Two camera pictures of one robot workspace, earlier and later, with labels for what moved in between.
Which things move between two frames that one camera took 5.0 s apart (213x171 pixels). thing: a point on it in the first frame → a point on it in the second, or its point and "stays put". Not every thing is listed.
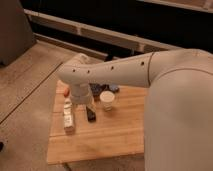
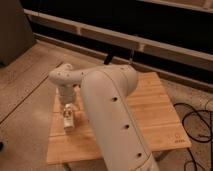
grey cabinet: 16,33 stays put
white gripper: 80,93 → 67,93
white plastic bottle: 68,117 stays put
